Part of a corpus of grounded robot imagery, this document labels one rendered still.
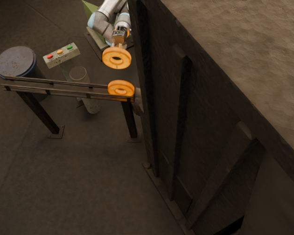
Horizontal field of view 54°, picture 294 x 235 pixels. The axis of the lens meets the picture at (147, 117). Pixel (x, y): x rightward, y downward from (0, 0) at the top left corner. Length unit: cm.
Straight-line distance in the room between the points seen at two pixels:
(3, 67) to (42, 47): 71
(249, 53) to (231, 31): 6
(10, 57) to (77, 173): 105
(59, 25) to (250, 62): 282
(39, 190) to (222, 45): 205
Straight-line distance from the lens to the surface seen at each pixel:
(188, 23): 56
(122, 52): 155
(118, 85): 167
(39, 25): 331
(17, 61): 247
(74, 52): 212
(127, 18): 182
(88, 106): 239
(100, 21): 188
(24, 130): 264
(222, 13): 58
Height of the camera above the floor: 215
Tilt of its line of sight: 63 degrees down
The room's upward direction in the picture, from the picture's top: 7 degrees counter-clockwise
